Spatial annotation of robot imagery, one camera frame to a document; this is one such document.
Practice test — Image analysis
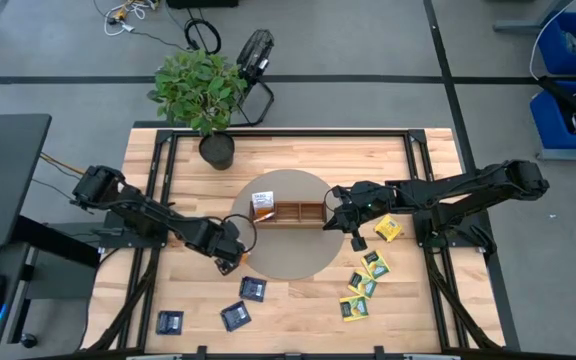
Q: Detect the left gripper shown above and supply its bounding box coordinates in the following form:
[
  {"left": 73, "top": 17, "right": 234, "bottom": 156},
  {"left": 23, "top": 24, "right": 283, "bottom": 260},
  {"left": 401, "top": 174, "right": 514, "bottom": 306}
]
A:
[{"left": 187, "top": 218, "right": 247, "bottom": 277}]

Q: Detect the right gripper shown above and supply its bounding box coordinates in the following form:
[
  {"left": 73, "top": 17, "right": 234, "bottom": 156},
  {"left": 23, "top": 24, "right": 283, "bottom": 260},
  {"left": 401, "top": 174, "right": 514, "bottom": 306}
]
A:
[{"left": 322, "top": 181, "right": 397, "bottom": 253}]

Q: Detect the dark blue tea packet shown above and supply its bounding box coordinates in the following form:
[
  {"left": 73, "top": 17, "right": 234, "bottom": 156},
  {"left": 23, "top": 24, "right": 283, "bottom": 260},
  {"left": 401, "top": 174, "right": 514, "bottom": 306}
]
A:
[
  {"left": 155, "top": 309, "right": 185, "bottom": 336},
  {"left": 237, "top": 275, "right": 268, "bottom": 303},
  {"left": 219, "top": 300, "right": 253, "bottom": 333}
]

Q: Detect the yellow tea packet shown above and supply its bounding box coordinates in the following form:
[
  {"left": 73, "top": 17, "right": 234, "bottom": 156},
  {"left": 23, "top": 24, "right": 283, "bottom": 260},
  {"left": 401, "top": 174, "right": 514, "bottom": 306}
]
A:
[
  {"left": 346, "top": 269, "right": 379, "bottom": 300},
  {"left": 360, "top": 249, "right": 392, "bottom": 280},
  {"left": 338, "top": 294, "right": 370, "bottom": 323},
  {"left": 373, "top": 214, "right": 404, "bottom": 244}
]

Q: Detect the wooden organizer box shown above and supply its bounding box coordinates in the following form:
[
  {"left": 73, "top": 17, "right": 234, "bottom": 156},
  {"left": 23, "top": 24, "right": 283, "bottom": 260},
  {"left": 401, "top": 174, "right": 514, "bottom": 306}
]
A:
[{"left": 247, "top": 200, "right": 328, "bottom": 230}]

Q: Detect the round grey mat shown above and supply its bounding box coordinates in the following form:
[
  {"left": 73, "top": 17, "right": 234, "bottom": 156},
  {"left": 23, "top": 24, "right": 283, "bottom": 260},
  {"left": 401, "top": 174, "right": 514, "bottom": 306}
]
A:
[{"left": 229, "top": 168, "right": 348, "bottom": 281}]

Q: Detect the green potted plant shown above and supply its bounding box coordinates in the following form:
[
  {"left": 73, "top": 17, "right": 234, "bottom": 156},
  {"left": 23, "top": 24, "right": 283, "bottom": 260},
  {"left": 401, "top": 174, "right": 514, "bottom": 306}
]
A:
[{"left": 146, "top": 48, "right": 248, "bottom": 171}]

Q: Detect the black floor fan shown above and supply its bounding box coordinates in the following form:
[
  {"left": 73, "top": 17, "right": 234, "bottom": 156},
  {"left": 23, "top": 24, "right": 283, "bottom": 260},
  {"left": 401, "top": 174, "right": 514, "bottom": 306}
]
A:
[{"left": 230, "top": 28, "right": 276, "bottom": 128}]

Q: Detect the blue storage bin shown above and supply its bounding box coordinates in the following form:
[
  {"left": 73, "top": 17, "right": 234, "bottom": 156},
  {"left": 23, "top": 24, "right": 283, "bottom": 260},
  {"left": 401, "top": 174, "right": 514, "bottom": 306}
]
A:
[
  {"left": 537, "top": 10, "right": 576, "bottom": 76},
  {"left": 529, "top": 79, "right": 576, "bottom": 151}
]

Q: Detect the black desk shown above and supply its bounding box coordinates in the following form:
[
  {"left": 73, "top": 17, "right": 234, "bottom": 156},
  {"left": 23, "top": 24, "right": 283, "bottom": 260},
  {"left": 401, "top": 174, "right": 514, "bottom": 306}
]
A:
[{"left": 0, "top": 113, "right": 102, "bottom": 360}]

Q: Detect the black bar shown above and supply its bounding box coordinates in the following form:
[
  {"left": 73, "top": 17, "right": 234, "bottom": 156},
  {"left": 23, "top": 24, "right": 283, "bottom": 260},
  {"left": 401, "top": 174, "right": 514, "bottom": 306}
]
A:
[{"left": 537, "top": 75, "right": 576, "bottom": 132}]

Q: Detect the black box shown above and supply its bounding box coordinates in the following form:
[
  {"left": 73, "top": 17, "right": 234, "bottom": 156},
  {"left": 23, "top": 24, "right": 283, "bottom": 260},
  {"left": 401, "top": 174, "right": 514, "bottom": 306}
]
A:
[{"left": 166, "top": 0, "right": 240, "bottom": 10}]

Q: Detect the grey stand leg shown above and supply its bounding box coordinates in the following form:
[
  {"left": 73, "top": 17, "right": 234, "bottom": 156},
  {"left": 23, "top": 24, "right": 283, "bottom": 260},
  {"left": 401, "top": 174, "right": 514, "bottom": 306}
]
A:
[{"left": 492, "top": 0, "right": 576, "bottom": 32}]

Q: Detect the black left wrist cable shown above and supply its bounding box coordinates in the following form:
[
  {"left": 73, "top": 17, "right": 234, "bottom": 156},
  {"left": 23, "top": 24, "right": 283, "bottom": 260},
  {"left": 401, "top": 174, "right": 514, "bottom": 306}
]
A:
[{"left": 221, "top": 213, "right": 259, "bottom": 253}]

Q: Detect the black aluminium table frame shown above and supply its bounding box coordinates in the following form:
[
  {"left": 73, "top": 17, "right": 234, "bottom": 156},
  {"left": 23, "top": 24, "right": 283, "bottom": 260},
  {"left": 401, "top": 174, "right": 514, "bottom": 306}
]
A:
[{"left": 81, "top": 128, "right": 507, "bottom": 351}]

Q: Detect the coiled black cable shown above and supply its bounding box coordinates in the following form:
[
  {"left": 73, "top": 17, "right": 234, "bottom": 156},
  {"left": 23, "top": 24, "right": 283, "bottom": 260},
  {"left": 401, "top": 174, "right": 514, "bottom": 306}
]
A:
[{"left": 183, "top": 18, "right": 222, "bottom": 55}]

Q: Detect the white yellow cable bundle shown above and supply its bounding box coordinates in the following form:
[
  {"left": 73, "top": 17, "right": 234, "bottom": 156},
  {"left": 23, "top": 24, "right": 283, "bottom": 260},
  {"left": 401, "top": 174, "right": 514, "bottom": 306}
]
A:
[{"left": 92, "top": 0, "right": 159, "bottom": 37}]

